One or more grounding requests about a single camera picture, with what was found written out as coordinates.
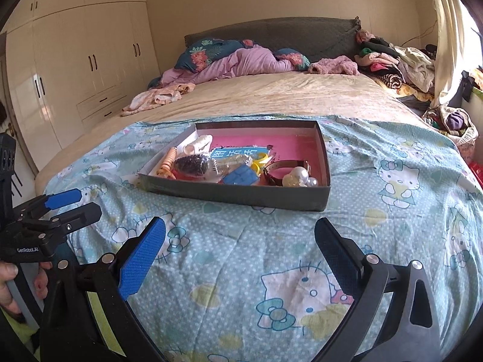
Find pink fuzzy garment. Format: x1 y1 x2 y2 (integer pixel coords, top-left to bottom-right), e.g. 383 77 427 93
308 56 360 75

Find pink cream clothing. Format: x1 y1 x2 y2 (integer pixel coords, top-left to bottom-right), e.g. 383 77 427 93
120 83 196 117

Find pearl hair clip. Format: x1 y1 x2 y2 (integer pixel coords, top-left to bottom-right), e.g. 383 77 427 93
282 166 318 187

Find orange spiral hair clip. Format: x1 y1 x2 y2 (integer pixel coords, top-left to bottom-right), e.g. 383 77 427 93
156 147 178 180

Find pink book with blue label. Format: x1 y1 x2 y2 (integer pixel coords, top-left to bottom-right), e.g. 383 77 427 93
177 134 322 187

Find brown leather wristwatch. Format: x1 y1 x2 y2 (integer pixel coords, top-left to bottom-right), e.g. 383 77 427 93
262 160 311 186

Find beige bed cover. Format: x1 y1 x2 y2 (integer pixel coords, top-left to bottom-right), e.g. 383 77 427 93
35 72 425 194

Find hello kitty blue bedsheet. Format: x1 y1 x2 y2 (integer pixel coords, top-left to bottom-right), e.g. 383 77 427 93
44 116 482 361

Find cream curtain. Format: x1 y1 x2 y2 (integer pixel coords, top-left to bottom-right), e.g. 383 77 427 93
432 0 481 106

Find blue pill box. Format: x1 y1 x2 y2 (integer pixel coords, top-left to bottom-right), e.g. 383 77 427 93
221 164 259 186

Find basket with purple cloth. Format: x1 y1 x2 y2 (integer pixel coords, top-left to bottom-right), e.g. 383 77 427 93
422 106 479 147

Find left hand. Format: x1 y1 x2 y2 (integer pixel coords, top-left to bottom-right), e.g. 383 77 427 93
0 261 54 316

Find floral dark pillow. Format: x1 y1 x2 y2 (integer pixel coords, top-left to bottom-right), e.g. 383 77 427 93
174 37 256 73

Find pile of clothes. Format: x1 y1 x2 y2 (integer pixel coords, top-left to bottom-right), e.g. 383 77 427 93
354 30 436 102

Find green sleeve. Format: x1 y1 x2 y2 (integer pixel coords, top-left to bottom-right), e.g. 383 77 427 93
0 289 128 362

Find earring cards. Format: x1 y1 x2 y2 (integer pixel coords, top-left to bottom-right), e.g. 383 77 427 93
212 154 253 176

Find cream wardrobe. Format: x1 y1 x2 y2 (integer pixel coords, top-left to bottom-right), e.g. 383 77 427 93
2 0 160 171

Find purple blanket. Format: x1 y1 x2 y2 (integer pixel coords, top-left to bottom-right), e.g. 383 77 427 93
159 46 296 87

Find dark green headboard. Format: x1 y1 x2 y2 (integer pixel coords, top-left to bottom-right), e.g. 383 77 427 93
184 17 361 62

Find cream hair claw clip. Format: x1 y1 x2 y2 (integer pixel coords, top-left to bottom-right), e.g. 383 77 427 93
183 135 213 155

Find dark cardboard tray box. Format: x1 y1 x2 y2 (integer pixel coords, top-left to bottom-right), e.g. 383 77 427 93
139 119 331 211

